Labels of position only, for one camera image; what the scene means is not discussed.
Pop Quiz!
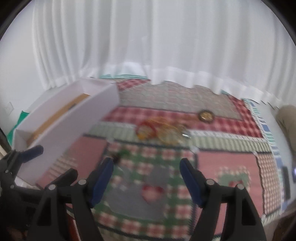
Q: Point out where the white cardboard jewelry box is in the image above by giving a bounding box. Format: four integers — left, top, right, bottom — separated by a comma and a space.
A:
13, 78, 119, 185

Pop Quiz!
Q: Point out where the red bead bracelet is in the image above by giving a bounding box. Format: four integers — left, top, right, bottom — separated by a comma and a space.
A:
135, 120, 158, 141

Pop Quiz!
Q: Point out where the round dark gold brooch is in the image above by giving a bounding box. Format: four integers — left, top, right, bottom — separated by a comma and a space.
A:
198, 110, 215, 123

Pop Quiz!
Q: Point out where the green cloth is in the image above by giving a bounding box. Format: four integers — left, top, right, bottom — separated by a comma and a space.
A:
6, 111, 29, 146

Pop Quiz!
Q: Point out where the patchwork plaid quilt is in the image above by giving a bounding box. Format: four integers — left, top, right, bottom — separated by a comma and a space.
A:
36, 79, 284, 240

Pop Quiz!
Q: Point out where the wall socket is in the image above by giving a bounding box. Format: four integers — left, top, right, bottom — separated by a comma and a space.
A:
4, 102, 14, 116

